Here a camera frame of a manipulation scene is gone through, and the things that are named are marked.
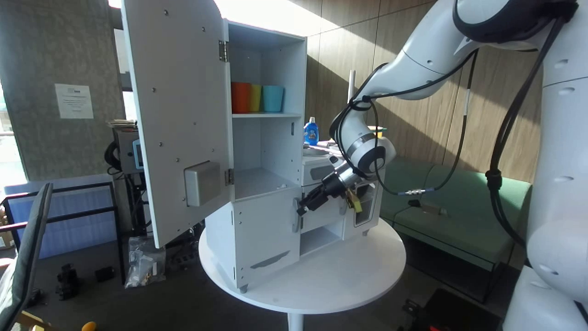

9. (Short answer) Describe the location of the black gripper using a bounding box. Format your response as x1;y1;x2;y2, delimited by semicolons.
295;168;356;216

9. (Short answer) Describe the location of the small white cupboard door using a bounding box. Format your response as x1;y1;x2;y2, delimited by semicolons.
303;207;347;234

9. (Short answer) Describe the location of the white fridge door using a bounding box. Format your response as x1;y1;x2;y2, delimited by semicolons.
235;190;299;290
123;0;231;249

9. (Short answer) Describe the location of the white toy oven door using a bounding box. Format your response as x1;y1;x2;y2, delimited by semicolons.
354;185;380;227

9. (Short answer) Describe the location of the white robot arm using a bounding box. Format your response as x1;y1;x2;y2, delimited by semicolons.
304;0;588;331

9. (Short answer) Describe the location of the white toy kitchen cabinet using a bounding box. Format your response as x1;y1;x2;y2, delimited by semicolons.
205;23;382;290

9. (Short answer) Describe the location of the round white table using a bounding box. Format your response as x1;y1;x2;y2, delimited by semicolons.
198;222;406;331

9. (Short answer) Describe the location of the blue detergent bottle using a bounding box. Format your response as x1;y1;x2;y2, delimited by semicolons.
303;117;319;146

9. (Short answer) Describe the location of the teal cup on shelf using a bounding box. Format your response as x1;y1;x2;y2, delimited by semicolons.
260;85;284;115

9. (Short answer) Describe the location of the green cup on shelf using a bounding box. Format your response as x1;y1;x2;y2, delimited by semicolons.
247;85;262;115

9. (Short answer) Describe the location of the orange cup on shelf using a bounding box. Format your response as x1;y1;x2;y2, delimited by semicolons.
231;84;251;115

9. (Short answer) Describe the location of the green cushioned bench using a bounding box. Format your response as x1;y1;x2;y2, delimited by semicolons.
380;161;514;271

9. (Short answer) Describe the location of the clear plastic bag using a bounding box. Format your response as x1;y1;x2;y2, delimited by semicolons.
124;238;165;290

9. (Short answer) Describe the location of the black equipment cart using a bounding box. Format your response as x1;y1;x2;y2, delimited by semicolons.
112;172;150;290

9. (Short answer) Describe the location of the grey monitor device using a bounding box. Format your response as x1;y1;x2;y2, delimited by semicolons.
110;120;141;174

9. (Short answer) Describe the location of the white paper sign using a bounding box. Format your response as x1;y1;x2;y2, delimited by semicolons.
55;84;93;120

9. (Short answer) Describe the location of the wrist mounted yellow camera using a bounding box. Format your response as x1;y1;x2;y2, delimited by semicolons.
345;190;363;214

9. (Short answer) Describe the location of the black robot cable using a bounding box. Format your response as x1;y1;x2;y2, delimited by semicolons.
328;17;571;247

